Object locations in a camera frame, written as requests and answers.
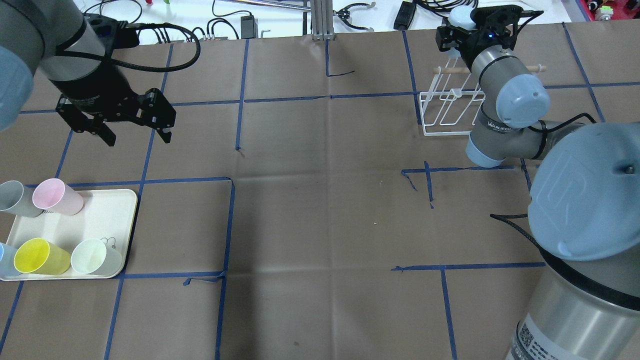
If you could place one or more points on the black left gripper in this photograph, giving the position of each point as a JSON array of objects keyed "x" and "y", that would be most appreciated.
[{"x": 94, "y": 91}]

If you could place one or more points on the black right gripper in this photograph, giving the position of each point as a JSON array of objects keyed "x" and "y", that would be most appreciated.
[{"x": 469, "y": 46}]

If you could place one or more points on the pale green white cup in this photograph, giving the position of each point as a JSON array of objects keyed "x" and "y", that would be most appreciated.
[{"x": 97, "y": 257}]

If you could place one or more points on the light blue plastic cup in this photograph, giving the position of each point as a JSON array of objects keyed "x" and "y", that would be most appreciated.
[{"x": 460, "y": 17}]

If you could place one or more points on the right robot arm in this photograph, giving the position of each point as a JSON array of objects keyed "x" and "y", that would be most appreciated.
[{"x": 584, "y": 209}]

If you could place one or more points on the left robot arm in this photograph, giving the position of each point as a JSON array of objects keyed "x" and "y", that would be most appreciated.
[{"x": 74, "y": 51}]

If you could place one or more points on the pink plastic cup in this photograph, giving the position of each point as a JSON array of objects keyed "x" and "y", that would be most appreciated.
[{"x": 54, "y": 195}]

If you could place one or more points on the grey plastic cup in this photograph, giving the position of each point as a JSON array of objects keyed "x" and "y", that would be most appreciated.
[{"x": 17, "y": 199}]

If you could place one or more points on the yellow plastic cup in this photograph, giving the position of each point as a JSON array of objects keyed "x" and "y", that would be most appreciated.
[{"x": 41, "y": 257}]

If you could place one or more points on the cream rectangular tray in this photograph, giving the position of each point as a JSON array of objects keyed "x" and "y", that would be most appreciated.
[{"x": 107, "y": 215}]

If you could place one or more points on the black power brick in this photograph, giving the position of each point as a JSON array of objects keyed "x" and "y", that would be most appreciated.
[{"x": 405, "y": 15}]

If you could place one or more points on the black power adapter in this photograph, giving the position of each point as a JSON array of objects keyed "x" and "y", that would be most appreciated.
[{"x": 248, "y": 27}]

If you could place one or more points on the white wire cup rack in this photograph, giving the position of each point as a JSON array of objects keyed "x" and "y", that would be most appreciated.
[{"x": 447, "y": 100}]

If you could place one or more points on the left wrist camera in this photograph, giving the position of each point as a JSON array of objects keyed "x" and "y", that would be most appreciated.
[{"x": 114, "y": 34}]

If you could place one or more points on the aluminium frame post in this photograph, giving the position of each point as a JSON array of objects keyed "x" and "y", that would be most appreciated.
[{"x": 322, "y": 23}]

